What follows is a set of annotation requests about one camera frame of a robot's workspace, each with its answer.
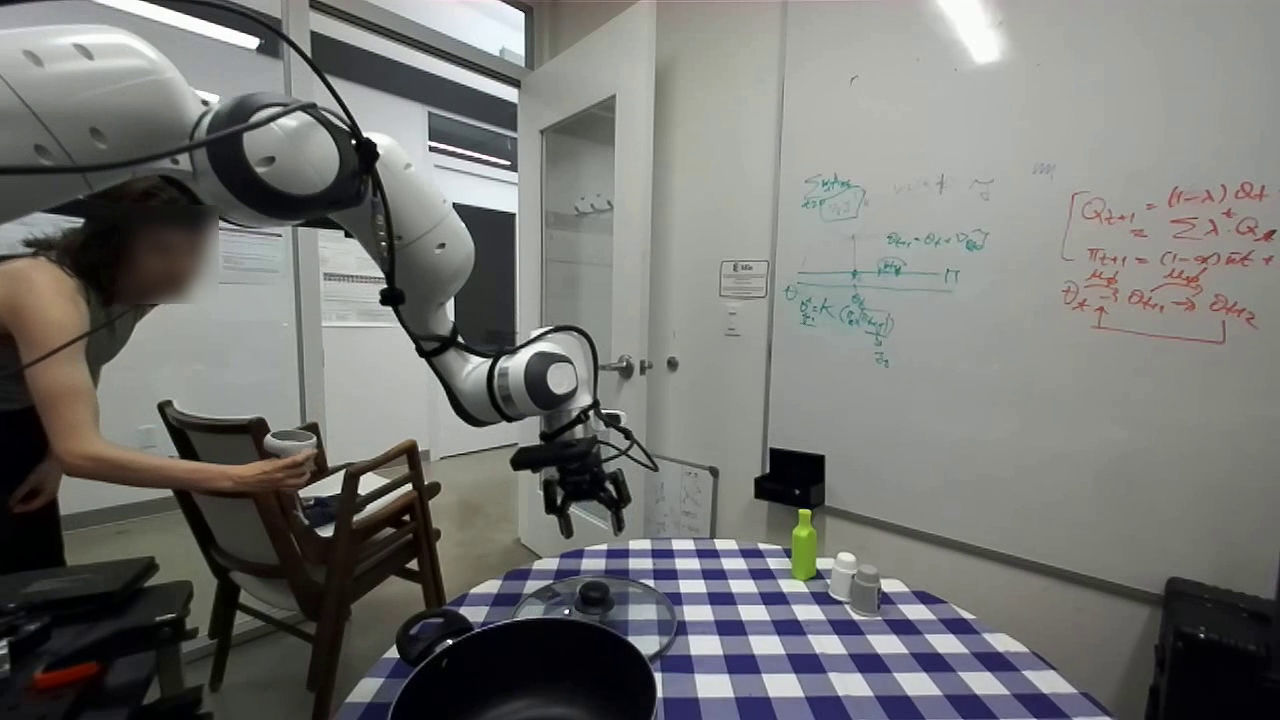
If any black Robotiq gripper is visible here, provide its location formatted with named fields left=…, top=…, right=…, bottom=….
left=533, top=422, right=634, bottom=545

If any glass lid with black knob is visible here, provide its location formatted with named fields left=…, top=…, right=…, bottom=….
left=516, top=567, right=685, bottom=669

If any white cup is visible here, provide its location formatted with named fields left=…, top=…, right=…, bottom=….
left=261, top=426, right=322, bottom=466

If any bare woman's hand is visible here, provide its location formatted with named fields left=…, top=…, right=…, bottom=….
left=240, top=450, right=320, bottom=495
left=4, top=458, right=64, bottom=521

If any small leaning whiteboard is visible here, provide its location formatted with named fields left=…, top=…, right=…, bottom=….
left=634, top=450, right=725, bottom=545

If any green plastic bottle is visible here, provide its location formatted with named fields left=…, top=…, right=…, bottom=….
left=787, top=505, right=820, bottom=583

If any white background door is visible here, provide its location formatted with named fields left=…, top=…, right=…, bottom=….
left=427, top=152, right=519, bottom=459

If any blue white checked tablecloth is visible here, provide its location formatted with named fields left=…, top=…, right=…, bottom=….
left=331, top=537, right=1115, bottom=720

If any dark wooden armchair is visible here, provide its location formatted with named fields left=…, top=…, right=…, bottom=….
left=156, top=397, right=444, bottom=537
left=156, top=436, right=452, bottom=720

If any grey shaker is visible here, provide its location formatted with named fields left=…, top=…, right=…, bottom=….
left=849, top=564, right=882, bottom=617

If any white door with glass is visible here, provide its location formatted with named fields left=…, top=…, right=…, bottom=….
left=516, top=0, right=659, bottom=560

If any black flat case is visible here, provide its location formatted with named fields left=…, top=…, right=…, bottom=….
left=0, top=557, right=165, bottom=620

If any woman in grey top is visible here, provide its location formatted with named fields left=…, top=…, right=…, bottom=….
left=0, top=198, right=322, bottom=578

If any ceiling strip light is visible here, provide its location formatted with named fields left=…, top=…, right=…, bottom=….
left=91, top=0, right=263, bottom=57

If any black wall box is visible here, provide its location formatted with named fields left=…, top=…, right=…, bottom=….
left=752, top=443, right=827, bottom=512

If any small paper wall sign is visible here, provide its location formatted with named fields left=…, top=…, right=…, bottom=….
left=715, top=255, right=770, bottom=304

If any large wall whiteboard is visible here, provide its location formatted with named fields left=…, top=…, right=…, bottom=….
left=762, top=0, right=1280, bottom=599

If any black hanging cable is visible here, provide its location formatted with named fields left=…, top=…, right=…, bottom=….
left=14, top=309, right=133, bottom=376

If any orange handled clamp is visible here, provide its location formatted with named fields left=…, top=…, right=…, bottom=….
left=27, top=655, right=106, bottom=698

